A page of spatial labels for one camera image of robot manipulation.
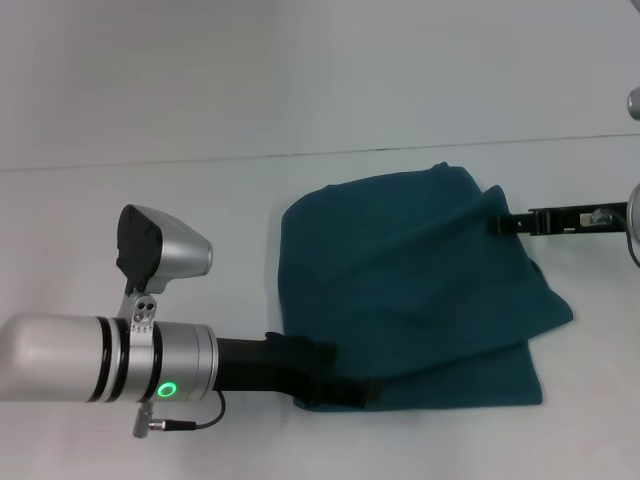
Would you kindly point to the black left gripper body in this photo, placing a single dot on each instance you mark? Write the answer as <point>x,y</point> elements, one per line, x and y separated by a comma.
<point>260,365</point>

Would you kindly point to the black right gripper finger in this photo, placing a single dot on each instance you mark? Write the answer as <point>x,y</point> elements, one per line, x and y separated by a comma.
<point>512,219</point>
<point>512,229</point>

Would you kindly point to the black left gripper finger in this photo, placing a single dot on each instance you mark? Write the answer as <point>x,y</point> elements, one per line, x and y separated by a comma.
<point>322,354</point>
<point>340,392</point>

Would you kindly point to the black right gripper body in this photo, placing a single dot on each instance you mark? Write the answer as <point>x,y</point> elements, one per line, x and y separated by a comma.
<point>575,220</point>

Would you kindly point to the teal t-shirt with FREE print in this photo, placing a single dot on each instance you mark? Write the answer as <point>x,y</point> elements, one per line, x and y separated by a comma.
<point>400,280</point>

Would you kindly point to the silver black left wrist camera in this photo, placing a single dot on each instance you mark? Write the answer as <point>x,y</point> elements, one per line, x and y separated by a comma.
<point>155,250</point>

